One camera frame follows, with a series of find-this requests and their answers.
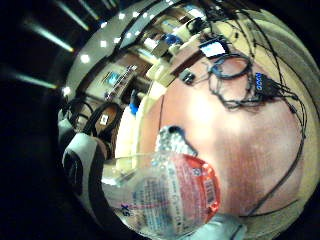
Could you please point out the clear plastic bottle red label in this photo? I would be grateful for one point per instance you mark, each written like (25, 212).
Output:
(173, 193)

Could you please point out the black chair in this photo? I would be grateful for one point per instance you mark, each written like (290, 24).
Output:
(100, 115)

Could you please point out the white bottle with blue cap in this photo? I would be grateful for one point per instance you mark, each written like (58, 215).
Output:
(128, 130)

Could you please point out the small black box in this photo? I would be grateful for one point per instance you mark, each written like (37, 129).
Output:
(187, 76)

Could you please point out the black hub with blue lights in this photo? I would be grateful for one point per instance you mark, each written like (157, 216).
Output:
(265, 85)

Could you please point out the small device with white screen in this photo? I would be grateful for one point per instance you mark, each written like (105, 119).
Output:
(213, 49)

